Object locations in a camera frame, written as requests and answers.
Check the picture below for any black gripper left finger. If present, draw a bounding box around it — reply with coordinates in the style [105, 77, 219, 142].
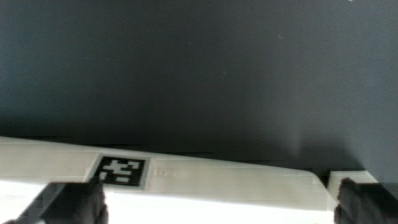
[15, 177, 109, 224]

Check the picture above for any white desk top tray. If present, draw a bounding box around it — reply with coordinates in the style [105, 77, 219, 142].
[328, 170, 377, 197]

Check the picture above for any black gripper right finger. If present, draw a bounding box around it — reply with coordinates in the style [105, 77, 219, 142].
[335, 178, 398, 224]

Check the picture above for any white desk leg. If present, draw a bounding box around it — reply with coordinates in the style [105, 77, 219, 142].
[0, 135, 333, 224]

